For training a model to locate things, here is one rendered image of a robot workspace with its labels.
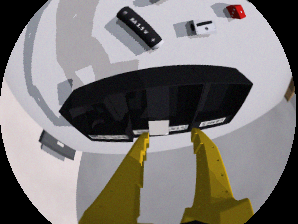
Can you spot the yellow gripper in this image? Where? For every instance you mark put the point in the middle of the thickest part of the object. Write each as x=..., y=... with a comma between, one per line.
x=214, y=203

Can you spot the red die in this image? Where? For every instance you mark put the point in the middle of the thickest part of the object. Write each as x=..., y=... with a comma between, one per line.
x=236, y=11

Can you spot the black bin with games label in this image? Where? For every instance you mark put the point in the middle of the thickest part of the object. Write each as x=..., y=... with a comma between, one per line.
x=223, y=95

